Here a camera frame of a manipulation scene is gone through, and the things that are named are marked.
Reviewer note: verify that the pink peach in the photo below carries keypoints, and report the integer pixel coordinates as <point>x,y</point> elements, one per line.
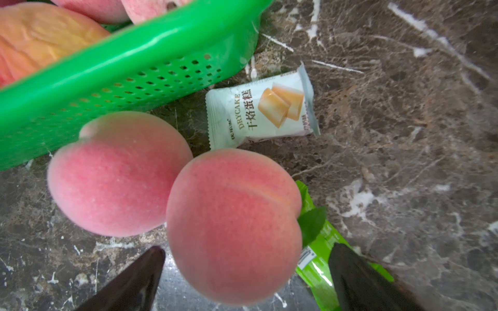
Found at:
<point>115,180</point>
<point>140,11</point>
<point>232,226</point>
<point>108,12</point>

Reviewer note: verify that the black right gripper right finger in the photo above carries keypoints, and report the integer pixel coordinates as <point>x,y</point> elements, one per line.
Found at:
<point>360,287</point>

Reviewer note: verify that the white drycake snack packet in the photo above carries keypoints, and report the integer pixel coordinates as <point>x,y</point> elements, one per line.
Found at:
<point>279,106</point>

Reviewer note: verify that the orange red wrinkled peach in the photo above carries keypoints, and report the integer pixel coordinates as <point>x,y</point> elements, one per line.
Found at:
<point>34,35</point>

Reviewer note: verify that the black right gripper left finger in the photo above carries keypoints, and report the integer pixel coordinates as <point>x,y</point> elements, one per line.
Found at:
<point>134,288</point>

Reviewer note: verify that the green plastic basket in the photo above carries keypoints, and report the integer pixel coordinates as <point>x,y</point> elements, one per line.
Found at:
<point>138,68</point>

